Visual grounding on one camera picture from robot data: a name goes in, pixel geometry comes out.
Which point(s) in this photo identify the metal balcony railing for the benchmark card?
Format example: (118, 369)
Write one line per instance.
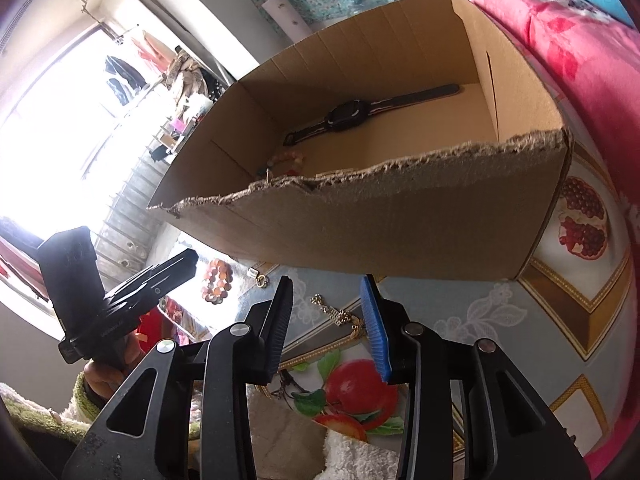
(135, 210)

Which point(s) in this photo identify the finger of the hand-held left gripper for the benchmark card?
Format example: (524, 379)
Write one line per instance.
(170, 265)
(160, 290)

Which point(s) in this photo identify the fruit print tablecloth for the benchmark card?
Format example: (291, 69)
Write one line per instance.
(475, 310)

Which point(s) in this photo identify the brown cloth pile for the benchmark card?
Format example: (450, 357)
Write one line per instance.
(187, 77)

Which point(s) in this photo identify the dark hanging jacket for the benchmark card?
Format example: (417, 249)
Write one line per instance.
(122, 80)

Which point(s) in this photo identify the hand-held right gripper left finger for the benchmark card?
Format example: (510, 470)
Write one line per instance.
(280, 320)

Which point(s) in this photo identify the brown cardboard box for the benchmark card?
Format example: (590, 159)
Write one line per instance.
(400, 220)

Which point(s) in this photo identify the pink hanging garment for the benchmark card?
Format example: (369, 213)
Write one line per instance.
(152, 52)

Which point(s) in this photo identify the person's left hand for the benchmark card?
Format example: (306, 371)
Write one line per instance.
(100, 385)

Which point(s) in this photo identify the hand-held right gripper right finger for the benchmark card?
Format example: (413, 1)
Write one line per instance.
(372, 320)

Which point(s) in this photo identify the black smart watch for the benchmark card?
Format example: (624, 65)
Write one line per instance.
(345, 112)

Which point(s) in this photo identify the white paper roll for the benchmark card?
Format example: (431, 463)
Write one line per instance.
(287, 15)

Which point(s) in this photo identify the pink floral blanket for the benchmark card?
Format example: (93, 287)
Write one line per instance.
(590, 60)

